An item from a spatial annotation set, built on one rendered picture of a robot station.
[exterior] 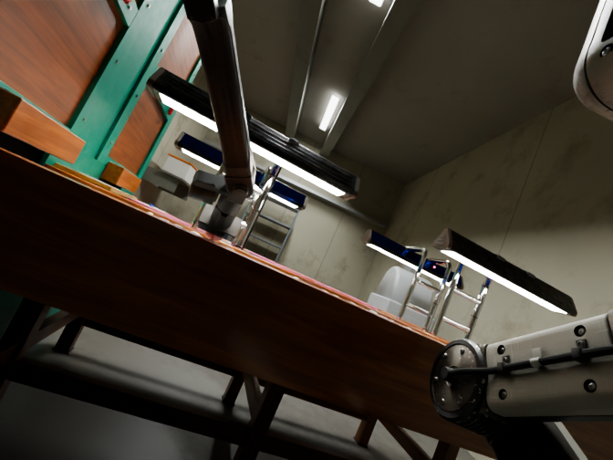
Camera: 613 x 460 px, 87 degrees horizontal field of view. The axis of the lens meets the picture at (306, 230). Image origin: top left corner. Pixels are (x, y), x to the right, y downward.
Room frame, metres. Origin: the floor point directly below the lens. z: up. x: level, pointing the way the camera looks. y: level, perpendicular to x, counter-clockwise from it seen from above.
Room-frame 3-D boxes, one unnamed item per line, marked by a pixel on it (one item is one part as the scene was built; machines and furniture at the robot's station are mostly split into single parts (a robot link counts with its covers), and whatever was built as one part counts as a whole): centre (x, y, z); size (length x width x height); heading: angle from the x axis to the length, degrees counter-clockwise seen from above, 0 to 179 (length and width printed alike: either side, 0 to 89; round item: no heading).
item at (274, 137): (0.88, 0.22, 1.08); 0.62 x 0.08 x 0.07; 104
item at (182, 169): (5.26, 2.28, 1.45); 0.51 x 0.43 x 0.28; 4
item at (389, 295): (3.71, -1.35, 0.64); 0.66 x 0.55 x 1.28; 4
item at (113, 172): (1.37, 0.80, 0.83); 0.30 x 0.06 x 0.07; 14
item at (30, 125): (0.71, 0.63, 0.83); 0.30 x 0.06 x 0.07; 14
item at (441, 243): (1.12, -0.72, 1.08); 0.62 x 0.08 x 0.07; 104
